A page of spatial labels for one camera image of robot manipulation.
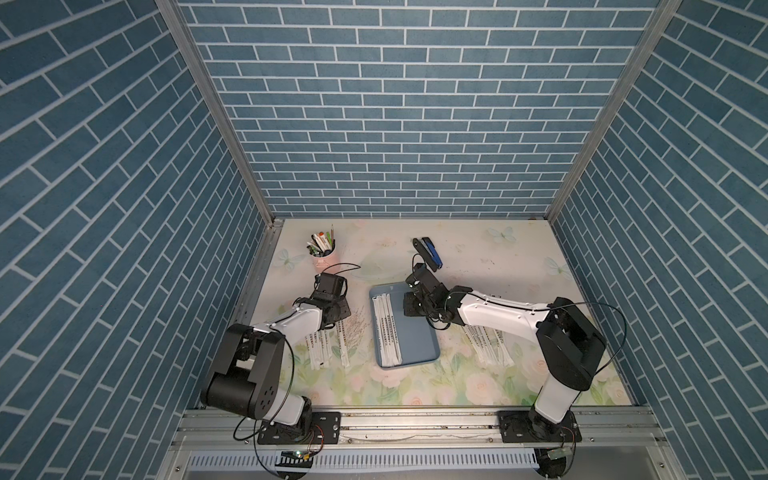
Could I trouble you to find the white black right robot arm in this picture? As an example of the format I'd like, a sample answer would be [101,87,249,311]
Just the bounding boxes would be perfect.
[405,263,605,442]

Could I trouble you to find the white straw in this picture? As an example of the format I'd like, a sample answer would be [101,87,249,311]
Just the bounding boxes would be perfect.
[380,293,402,366]
[372,296,396,368]

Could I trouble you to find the pens in cup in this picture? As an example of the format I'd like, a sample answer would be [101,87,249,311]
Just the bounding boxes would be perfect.
[307,230,335,258]

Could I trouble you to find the aluminium corner post right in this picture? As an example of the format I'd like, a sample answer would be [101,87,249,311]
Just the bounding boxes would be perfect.
[544,0,681,225]

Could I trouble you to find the white ribbed cable duct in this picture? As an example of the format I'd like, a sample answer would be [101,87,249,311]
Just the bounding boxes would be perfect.
[186,448,539,474]

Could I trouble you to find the blue black stapler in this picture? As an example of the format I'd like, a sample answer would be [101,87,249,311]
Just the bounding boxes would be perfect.
[412,237,443,272]

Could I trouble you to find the white straws pile left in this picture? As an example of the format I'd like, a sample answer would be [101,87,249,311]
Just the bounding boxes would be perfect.
[305,316,367,370]

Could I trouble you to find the white straws pile right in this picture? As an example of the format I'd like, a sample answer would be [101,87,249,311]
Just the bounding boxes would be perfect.
[464,326,515,367]

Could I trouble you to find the pink pen cup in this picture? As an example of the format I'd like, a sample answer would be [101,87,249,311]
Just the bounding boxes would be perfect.
[308,241,338,273]

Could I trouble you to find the aluminium corner post left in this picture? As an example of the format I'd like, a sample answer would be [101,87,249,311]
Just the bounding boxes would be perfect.
[156,0,275,228]

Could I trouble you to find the aluminium corner post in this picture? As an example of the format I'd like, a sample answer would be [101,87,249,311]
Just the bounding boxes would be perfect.
[156,0,275,228]
[544,0,681,225]

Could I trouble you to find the blue storage box tray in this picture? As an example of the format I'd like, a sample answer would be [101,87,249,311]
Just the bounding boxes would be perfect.
[369,283,440,370]

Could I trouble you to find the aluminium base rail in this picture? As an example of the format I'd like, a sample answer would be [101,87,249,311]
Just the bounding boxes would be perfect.
[169,406,666,452]

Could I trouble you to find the white straws pile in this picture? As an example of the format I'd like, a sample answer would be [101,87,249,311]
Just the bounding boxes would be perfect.
[305,316,367,370]
[464,326,515,367]

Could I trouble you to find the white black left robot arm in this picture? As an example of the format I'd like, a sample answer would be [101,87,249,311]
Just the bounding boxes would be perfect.
[200,273,351,444]

